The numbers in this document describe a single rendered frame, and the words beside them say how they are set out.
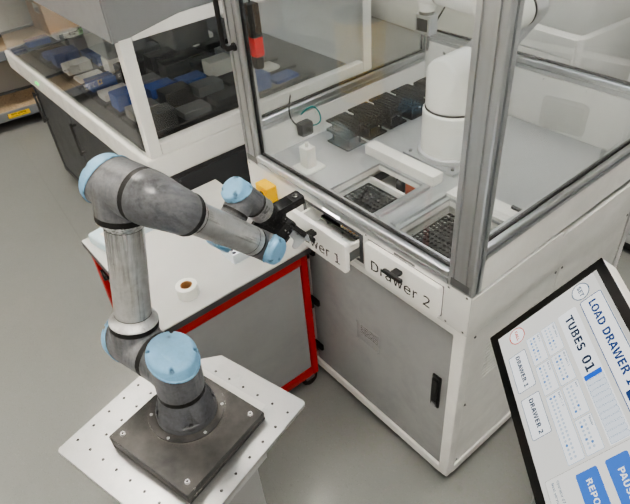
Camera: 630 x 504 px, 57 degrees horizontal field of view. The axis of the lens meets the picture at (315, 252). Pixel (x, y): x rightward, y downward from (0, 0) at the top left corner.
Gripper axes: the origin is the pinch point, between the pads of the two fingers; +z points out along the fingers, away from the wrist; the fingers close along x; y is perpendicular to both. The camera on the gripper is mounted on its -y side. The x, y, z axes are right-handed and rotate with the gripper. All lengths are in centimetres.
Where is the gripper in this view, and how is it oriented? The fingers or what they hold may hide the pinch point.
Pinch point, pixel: (304, 234)
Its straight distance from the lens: 179.3
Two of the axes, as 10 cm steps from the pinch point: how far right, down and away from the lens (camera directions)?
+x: 6.4, 4.5, -6.2
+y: -5.9, 8.1, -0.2
